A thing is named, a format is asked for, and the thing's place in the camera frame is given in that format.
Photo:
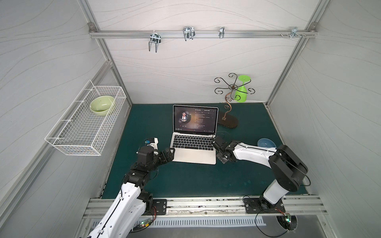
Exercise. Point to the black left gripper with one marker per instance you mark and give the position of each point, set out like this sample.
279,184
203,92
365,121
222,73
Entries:
165,154

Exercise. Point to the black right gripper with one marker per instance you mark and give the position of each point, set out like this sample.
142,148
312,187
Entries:
220,147

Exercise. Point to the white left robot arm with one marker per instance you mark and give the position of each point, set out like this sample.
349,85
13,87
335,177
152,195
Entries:
132,201

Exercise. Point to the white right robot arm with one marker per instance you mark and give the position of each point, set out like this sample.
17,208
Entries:
289,171

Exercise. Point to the silver laptop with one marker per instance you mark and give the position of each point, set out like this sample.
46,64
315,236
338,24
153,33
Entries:
194,128

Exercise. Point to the brown copper cup holder stand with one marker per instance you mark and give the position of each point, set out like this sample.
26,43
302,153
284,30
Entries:
224,118

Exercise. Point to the blue bowl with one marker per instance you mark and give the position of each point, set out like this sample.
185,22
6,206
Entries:
266,143

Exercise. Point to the green table mat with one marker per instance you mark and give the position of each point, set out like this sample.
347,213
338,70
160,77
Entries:
177,179

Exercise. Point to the green plastic goblet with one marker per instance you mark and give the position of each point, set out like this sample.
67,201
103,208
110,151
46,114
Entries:
242,92

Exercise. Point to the green ceramic bowl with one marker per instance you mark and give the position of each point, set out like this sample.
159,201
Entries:
103,105

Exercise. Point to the metal double hook left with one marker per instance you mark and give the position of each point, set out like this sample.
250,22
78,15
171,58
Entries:
155,40

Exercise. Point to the metal double hook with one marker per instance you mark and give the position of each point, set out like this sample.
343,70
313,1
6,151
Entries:
189,33
155,40

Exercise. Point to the metal double hook middle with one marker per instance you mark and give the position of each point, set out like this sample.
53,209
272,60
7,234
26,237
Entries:
189,33

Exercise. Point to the metal single hook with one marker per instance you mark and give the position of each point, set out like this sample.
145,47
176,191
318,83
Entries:
221,32

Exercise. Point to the metal hook right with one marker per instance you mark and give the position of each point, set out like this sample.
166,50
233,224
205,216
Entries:
294,34

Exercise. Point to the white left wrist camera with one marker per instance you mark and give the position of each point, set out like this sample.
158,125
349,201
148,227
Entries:
152,141

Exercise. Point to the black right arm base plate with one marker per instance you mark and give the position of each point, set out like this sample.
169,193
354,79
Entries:
260,205

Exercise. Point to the white slotted cable duct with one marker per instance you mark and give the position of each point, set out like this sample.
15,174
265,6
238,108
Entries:
209,222

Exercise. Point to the white wire basket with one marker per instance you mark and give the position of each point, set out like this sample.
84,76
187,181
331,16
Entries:
79,132

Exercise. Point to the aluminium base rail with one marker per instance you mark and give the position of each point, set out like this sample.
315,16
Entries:
235,206

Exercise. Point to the aluminium top rail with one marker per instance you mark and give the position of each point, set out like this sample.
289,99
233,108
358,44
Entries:
199,34

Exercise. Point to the aluminium frame post right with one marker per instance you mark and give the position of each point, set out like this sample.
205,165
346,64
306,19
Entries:
311,27

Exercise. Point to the aluminium frame post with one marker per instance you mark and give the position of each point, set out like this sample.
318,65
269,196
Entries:
311,27
94,27

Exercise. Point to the aluminium frame post left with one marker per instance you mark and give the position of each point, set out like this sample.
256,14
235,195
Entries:
94,27

